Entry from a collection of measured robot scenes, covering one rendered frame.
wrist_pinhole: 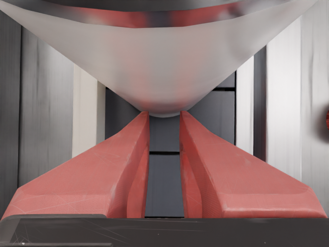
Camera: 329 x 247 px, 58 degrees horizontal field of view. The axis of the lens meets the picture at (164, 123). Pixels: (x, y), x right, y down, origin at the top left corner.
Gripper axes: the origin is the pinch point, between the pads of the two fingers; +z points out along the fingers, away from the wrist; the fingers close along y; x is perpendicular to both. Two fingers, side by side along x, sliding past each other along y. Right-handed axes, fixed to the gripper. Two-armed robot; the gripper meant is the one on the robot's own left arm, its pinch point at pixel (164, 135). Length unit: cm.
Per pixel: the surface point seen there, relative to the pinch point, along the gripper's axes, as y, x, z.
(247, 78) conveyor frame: -5.0, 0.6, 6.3
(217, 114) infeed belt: -3.1, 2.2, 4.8
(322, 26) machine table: -12.1, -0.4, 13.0
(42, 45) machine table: 9.4, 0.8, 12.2
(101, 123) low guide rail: 3.2, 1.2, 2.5
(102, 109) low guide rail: 3.2, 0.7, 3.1
